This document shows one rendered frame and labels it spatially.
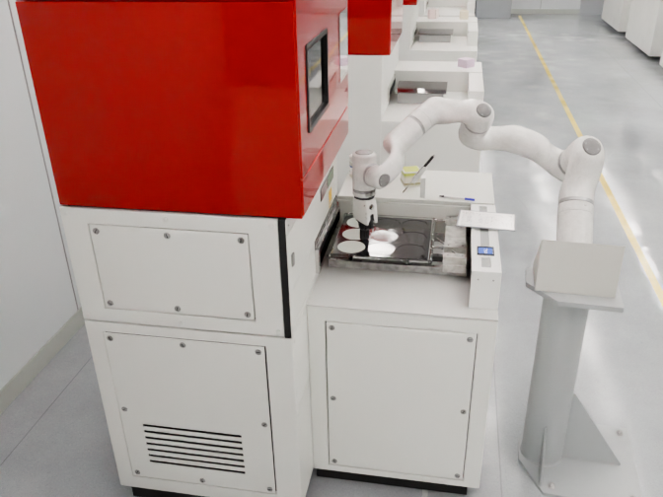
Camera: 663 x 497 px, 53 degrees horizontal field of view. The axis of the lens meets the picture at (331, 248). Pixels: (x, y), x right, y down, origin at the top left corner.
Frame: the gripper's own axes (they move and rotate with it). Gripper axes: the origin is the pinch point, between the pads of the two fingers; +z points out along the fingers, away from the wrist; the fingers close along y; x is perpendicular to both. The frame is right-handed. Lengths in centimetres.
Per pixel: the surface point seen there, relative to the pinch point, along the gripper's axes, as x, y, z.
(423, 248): -14.1, -17.5, 2.4
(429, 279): -10.6, -26.0, 10.4
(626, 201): -302, 100, 94
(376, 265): 1.6, -10.3, 8.4
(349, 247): 7.9, -2.3, 2.3
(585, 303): -44, -66, 11
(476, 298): -11, -49, 7
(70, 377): 102, 104, 92
